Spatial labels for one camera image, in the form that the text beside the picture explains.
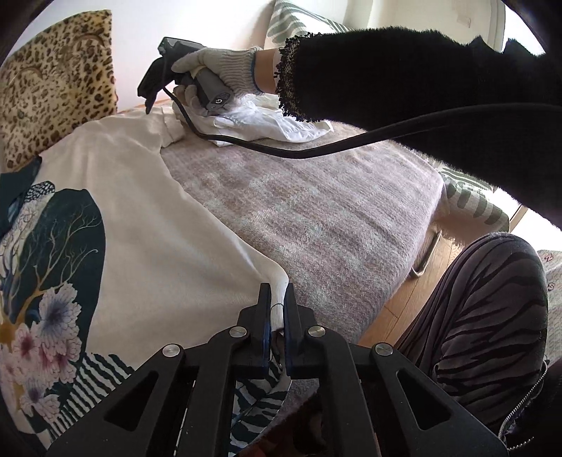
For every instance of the beige plaid bed blanket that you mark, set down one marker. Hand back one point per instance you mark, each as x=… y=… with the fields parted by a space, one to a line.
x=347 y=228

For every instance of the right forearm in black sleeve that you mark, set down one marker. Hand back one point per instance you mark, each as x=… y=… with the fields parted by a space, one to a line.
x=509 y=134

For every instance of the right hand in white glove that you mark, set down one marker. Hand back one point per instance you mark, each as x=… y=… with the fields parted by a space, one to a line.
x=234 y=68

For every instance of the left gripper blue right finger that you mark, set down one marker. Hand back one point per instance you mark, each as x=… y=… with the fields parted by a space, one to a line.
x=378 y=403

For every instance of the teal and white printed shirt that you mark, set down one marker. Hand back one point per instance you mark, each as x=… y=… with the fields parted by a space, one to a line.
x=104 y=260

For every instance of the white garment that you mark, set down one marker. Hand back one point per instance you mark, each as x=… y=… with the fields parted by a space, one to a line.
x=250 y=118

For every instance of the leopard print cushion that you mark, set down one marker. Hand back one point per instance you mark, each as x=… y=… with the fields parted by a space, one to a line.
x=61 y=79

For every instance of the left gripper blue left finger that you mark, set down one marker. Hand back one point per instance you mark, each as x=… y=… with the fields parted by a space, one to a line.
x=180 y=401

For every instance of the green white patterned throw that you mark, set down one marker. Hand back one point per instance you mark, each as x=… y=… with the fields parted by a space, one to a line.
x=375 y=78

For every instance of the zebra striped trouser leg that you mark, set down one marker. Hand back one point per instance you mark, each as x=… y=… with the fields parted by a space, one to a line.
x=481 y=335

